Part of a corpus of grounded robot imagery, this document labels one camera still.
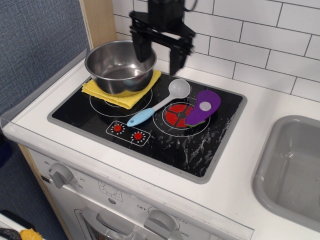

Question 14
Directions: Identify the grey oven knob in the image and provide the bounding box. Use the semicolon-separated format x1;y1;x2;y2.
143;210;176;240
49;163;74;189

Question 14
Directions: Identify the wooden side post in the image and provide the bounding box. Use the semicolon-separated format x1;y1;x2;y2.
79;0;118;50

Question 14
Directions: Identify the grey left oven knob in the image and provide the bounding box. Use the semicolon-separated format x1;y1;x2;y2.
49;163;74;189

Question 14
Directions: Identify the purple toy eggplant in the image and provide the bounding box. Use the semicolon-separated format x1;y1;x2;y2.
185;90;221;127

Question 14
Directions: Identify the yellow folded towel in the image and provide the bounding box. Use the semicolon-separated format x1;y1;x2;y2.
81;69;163;110

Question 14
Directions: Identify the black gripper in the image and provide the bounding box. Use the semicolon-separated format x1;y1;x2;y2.
129;0;196;76

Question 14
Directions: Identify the stainless steel bowl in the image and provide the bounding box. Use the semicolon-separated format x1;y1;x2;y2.
84;40;157;97

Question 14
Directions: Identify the black toy stovetop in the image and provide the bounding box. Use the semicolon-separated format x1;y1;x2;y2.
47;74;247;184

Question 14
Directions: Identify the white toy oven front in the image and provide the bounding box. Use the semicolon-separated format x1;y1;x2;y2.
29;150;216;240

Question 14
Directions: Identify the white spoon blue handle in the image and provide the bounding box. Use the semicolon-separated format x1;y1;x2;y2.
126;78;191;127

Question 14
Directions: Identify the grey right oven knob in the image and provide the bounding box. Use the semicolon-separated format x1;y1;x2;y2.
143;210;176;240

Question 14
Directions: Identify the yellow black object on floor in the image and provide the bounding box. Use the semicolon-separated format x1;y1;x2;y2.
0;228;44;240

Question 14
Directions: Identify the grey sink basin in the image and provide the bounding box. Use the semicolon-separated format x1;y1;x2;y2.
252;115;320;232

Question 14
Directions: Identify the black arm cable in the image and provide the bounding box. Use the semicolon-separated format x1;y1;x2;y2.
183;0;198;12

